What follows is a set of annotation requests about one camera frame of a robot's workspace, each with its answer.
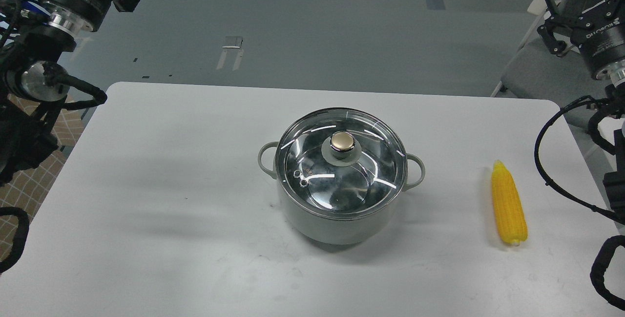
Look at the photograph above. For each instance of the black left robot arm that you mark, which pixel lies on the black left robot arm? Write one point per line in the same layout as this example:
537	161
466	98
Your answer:
40	102

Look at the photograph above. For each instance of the brown checkered cloth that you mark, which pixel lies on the brown checkered cloth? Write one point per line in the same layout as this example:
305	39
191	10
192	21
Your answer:
28	188

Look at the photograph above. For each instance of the grey office chair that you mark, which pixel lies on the grey office chair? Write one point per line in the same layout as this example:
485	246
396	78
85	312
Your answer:
534	73

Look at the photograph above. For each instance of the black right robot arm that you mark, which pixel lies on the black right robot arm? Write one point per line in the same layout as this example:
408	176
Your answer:
613	182

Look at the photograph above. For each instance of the yellow corn cob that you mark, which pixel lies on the yellow corn cob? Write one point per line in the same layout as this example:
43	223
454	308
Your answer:
508	212

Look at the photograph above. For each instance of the glass pot lid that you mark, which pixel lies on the glass pot lid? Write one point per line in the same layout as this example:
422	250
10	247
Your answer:
341	162

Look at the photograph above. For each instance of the grey pot with handles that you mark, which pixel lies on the grey pot with handles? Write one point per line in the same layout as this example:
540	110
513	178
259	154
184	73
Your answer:
336	231

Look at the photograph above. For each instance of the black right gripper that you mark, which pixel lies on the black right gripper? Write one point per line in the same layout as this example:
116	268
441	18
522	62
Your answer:
599	35

